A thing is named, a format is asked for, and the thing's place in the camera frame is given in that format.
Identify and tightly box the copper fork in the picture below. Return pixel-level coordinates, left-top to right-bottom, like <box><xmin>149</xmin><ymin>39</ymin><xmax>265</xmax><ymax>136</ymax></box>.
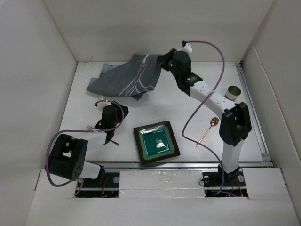
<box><xmin>86</xmin><ymin>125</ymin><xmax>119</xmax><ymax>146</ymax></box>

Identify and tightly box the grey striped cloth placemat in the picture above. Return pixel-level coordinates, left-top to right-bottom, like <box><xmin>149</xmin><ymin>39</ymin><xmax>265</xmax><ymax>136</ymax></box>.
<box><xmin>87</xmin><ymin>54</ymin><xmax>161</xmax><ymax>100</ymax></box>

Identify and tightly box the green square ceramic plate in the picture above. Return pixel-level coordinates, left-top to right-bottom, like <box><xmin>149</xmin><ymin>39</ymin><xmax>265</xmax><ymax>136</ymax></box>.
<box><xmin>133</xmin><ymin>121</ymin><xmax>180</xmax><ymax>165</ymax></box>

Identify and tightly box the white and brown metal cup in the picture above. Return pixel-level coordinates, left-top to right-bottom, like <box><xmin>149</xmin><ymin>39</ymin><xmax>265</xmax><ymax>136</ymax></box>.
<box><xmin>224</xmin><ymin>85</ymin><xmax>241</xmax><ymax>101</ymax></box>

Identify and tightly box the copper spoon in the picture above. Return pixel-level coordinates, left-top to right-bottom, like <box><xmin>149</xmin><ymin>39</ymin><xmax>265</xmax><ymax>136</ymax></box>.
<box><xmin>196</xmin><ymin>117</ymin><xmax>219</xmax><ymax>147</ymax></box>

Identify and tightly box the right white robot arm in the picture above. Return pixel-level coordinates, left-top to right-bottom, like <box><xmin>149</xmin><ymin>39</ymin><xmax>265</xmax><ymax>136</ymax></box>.
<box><xmin>158</xmin><ymin>49</ymin><xmax>252</xmax><ymax>186</ymax></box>

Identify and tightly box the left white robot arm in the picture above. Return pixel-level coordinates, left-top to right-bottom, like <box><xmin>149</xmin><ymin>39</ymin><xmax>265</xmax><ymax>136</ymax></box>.
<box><xmin>45</xmin><ymin>100</ymin><xmax>129</xmax><ymax>187</ymax></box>

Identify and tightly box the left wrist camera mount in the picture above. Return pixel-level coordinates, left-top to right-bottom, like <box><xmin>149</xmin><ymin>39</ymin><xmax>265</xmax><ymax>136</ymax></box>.
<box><xmin>95</xmin><ymin>98</ymin><xmax>111</xmax><ymax>112</ymax></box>

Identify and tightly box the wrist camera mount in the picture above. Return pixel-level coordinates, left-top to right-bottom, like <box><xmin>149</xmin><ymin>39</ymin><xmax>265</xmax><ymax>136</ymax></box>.
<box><xmin>177</xmin><ymin>40</ymin><xmax>192</xmax><ymax>54</ymax></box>
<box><xmin>95</xmin><ymin>98</ymin><xmax>111</xmax><ymax>112</ymax></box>

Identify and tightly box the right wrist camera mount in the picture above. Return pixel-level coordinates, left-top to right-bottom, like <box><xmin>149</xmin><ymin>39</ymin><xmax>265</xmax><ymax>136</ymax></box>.
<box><xmin>177</xmin><ymin>40</ymin><xmax>192</xmax><ymax>54</ymax></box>

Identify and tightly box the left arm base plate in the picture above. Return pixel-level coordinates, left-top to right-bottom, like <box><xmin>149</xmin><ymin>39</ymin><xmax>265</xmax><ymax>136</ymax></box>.
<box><xmin>83</xmin><ymin>172</ymin><xmax>120</xmax><ymax>189</ymax></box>

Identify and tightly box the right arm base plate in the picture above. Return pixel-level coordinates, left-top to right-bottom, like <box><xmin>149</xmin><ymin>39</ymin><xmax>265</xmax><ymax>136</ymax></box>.
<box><xmin>202</xmin><ymin>171</ymin><xmax>245</xmax><ymax>189</ymax></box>

